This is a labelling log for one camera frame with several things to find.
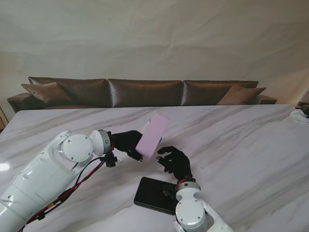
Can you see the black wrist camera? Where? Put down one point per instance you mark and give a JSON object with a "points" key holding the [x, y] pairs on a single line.
{"points": [[167, 193], [110, 161]]}

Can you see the brown throw cushion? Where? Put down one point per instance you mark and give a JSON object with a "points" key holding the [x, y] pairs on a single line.
{"points": [[241, 95], [46, 93]]}

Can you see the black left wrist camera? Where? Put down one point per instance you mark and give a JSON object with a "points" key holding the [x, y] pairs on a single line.
{"points": [[110, 161]]}

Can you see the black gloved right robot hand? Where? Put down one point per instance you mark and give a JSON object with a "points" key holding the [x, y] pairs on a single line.
{"points": [[179, 164]]}

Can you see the small white paper scrap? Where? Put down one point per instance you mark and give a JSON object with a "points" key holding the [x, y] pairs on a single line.
{"points": [[120, 159]]}

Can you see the wooden furniture edge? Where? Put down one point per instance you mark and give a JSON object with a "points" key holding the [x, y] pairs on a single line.
{"points": [[2, 118]]}

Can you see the black tissue box base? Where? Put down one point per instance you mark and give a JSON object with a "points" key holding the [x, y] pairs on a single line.
{"points": [[149, 195]]}

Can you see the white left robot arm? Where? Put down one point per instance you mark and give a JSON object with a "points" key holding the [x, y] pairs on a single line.
{"points": [[48, 174]]}

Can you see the brown leather sofa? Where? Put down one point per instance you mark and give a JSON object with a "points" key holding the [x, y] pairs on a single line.
{"points": [[144, 93]]}

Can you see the pink tissue box cover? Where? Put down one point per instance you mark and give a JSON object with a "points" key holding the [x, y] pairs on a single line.
{"points": [[153, 137]]}

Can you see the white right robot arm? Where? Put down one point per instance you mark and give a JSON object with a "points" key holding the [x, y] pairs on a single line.
{"points": [[190, 210]]}

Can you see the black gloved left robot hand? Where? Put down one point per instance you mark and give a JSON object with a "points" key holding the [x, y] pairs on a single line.
{"points": [[126, 141]]}

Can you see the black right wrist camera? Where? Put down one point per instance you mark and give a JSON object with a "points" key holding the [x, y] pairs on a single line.
{"points": [[167, 193]]}

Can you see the white crumpled cloth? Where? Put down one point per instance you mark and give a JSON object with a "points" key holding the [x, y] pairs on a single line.
{"points": [[300, 116]]}

